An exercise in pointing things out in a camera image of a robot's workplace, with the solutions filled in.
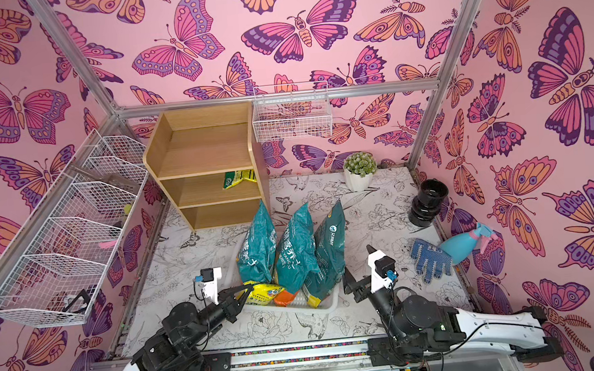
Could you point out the yellow fertilizer packet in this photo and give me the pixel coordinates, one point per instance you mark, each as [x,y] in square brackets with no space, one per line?
[234,178]
[256,255]

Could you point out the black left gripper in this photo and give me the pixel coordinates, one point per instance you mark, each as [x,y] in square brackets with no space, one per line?
[230,306]

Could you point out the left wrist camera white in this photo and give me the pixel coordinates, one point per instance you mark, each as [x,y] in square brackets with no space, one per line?
[207,282]

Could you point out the wooden three-tier shelf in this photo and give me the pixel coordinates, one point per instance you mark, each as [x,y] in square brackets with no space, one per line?
[189,153]

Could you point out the white plastic basket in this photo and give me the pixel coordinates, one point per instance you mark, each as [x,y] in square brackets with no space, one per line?
[298,306]

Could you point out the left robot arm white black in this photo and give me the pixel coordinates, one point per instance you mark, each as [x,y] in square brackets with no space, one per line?
[179,345]

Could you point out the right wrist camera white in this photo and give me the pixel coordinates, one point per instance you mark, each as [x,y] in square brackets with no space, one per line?
[383,273]

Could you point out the white wire wall rack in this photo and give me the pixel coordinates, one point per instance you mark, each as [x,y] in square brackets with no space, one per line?
[53,269]

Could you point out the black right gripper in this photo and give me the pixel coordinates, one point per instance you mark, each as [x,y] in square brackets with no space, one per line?
[367,290]

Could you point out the teal orange fertilizer bag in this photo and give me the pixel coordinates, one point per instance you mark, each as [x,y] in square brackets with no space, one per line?
[263,294]
[295,256]

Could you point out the small white wire basket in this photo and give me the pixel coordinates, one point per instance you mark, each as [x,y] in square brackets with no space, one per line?
[285,111]

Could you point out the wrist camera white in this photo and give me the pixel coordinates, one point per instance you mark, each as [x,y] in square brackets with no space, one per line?
[383,273]
[207,282]

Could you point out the teal yellow fertilizer bag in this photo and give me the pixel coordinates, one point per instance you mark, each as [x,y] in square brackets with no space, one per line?
[330,240]

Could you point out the potted green succulent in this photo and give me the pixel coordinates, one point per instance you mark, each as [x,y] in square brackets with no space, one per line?
[359,169]

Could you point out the blue dotted glove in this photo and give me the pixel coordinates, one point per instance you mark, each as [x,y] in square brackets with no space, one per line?
[430,261]

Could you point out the black camera lens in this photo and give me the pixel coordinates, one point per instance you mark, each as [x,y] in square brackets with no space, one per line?
[426,205]

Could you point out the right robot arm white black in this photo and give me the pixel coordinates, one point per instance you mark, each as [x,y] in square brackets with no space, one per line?
[418,330]

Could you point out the teal spray bottle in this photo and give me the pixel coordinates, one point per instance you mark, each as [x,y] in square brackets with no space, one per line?
[460,246]

